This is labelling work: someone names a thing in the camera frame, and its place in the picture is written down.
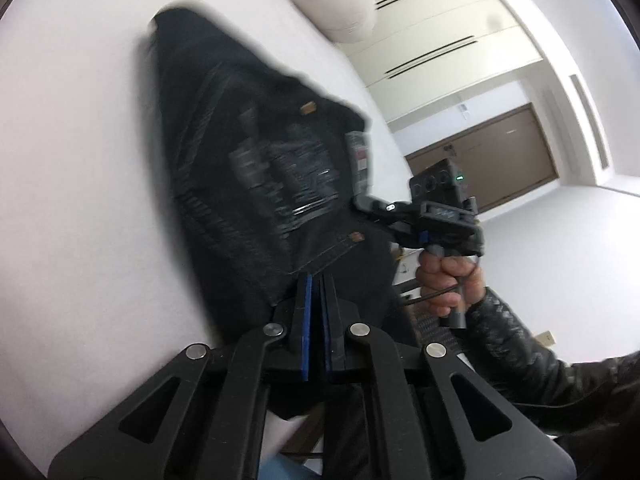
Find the brown door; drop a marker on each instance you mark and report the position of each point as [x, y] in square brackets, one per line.
[510, 150]

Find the white wardrobe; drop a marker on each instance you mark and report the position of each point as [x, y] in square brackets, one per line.
[440, 15]

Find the white wall switch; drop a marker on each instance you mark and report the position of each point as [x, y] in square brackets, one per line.
[465, 111]

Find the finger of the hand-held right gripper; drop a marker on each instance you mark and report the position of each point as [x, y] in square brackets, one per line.
[359, 160]

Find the person's right hand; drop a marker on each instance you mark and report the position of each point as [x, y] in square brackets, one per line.
[435, 272]

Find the person's right forearm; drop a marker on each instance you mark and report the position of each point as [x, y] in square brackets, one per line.
[525, 355]

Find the black pants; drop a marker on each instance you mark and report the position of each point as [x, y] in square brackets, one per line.
[240, 160]

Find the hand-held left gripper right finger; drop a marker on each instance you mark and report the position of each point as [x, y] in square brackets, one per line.
[327, 340]

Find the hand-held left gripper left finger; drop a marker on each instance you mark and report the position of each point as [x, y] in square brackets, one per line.
[306, 330]

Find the wall outlet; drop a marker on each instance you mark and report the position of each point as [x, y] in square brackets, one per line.
[547, 338]

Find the white bed sheet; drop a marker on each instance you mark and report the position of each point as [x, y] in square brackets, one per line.
[75, 160]

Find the person's blue jeans leg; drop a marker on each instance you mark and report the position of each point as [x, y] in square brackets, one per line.
[285, 471]

